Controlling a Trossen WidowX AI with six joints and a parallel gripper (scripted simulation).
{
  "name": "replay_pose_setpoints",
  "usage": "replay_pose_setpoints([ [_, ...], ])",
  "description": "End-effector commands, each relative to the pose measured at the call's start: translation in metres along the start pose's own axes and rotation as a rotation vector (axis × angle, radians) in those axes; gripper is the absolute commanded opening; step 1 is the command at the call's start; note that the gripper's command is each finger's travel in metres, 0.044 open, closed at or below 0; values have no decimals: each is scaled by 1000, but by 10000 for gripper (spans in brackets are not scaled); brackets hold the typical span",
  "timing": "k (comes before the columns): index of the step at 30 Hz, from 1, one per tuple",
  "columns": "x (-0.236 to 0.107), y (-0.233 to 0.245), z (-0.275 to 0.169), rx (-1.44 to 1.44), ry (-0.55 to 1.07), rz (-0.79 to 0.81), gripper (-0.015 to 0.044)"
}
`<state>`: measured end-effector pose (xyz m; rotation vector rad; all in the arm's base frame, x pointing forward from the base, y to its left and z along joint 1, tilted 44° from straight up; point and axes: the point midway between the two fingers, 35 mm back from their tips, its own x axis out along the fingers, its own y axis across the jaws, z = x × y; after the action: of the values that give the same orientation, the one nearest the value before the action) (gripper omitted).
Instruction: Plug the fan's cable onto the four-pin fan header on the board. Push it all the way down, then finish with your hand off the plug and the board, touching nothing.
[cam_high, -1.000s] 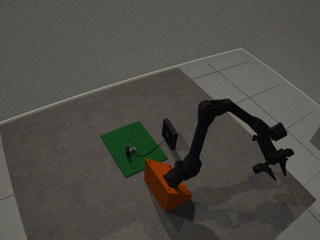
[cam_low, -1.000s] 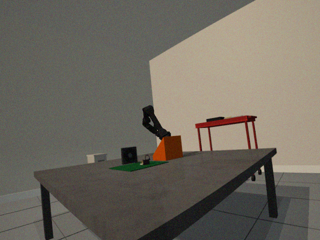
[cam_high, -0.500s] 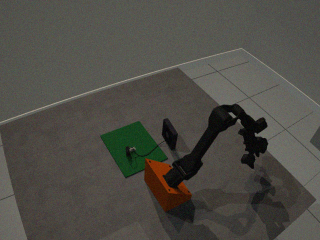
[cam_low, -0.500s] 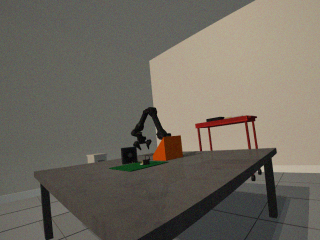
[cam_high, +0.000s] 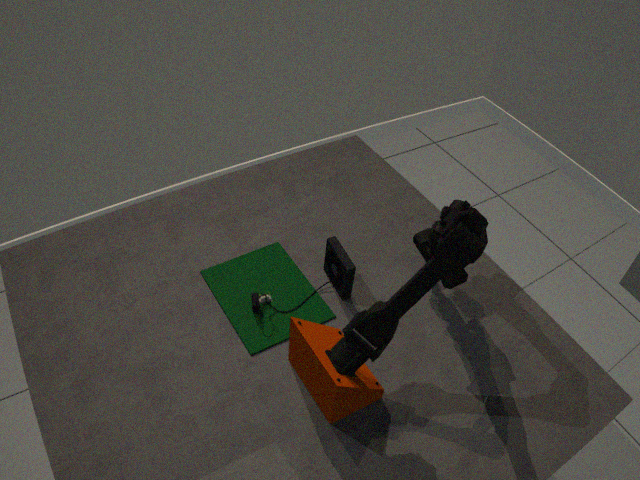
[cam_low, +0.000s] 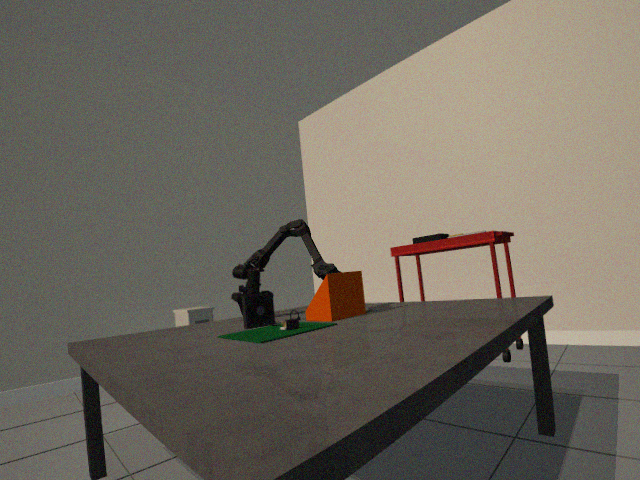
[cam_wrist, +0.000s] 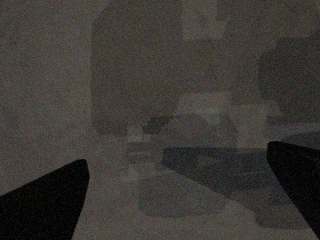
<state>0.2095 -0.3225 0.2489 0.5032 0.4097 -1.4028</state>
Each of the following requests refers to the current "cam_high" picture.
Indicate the green circuit board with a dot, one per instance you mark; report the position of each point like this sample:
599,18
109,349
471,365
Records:
268,271

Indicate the black cable with plug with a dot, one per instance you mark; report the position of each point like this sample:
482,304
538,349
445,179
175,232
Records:
256,301

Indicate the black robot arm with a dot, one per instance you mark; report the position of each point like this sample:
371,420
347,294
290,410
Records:
460,238

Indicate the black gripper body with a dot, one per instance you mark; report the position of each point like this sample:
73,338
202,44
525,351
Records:
450,279

